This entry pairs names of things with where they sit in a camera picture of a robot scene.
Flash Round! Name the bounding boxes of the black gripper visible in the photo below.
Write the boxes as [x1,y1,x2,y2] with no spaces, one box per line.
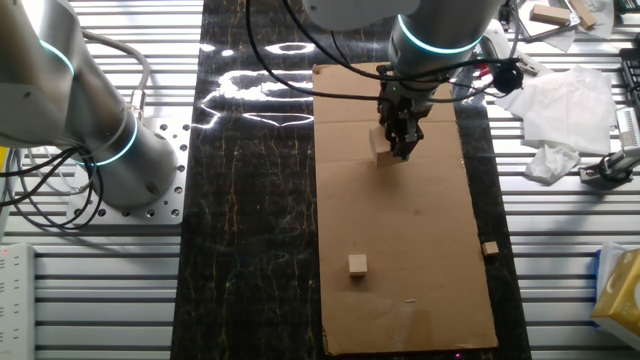
[377,82,435,162]

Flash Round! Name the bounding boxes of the large wooden block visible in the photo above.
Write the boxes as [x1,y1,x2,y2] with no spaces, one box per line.
[368,124,407,169]

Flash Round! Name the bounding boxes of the rectangular wooden block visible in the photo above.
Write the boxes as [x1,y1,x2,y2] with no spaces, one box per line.
[529,3,572,27]

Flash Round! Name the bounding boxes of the brown cardboard sheet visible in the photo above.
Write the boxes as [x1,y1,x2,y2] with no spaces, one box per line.
[312,60,500,357]

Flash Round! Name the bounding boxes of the crumpled white tissue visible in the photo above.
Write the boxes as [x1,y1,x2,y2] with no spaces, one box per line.
[523,142,582,185]

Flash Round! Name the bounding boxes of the black marble pattern mat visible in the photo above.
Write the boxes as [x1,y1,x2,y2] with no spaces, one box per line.
[169,0,534,360]

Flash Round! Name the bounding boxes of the large flat white tissue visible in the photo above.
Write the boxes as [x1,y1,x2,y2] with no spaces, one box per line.
[494,64,620,155]

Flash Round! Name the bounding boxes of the metal tray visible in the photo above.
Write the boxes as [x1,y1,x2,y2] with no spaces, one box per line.
[510,0,582,42]

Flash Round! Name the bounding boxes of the long wooden bar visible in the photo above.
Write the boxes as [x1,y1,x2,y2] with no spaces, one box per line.
[569,0,599,30]

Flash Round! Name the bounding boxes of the white tissue sheet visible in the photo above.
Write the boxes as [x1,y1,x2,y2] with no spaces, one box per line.
[547,0,615,54]

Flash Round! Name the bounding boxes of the black keyboard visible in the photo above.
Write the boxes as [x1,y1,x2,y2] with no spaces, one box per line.
[619,47,640,109]

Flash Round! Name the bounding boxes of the yellow tissue box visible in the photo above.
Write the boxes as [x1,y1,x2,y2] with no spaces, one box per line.
[589,248,640,351]

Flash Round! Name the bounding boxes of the white power strip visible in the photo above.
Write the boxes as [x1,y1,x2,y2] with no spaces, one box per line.
[0,243,36,360]

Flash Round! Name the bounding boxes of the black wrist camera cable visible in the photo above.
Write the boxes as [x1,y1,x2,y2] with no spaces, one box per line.
[244,0,521,104]

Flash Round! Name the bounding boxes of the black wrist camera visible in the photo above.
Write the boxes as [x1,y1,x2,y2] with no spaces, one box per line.
[492,63,525,95]

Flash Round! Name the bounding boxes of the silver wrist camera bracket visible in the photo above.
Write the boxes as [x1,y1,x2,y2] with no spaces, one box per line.
[477,18,514,69]

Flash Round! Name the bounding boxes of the silver camera on stand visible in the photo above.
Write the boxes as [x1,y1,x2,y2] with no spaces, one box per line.
[579,106,640,190]

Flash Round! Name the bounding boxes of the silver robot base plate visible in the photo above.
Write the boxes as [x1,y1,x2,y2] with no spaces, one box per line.
[66,117,192,226]

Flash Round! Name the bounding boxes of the grey cable with metal connector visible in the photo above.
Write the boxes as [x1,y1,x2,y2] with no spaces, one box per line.
[79,28,151,122]

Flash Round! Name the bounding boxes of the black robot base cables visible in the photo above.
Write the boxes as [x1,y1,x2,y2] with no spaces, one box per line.
[0,144,105,231]

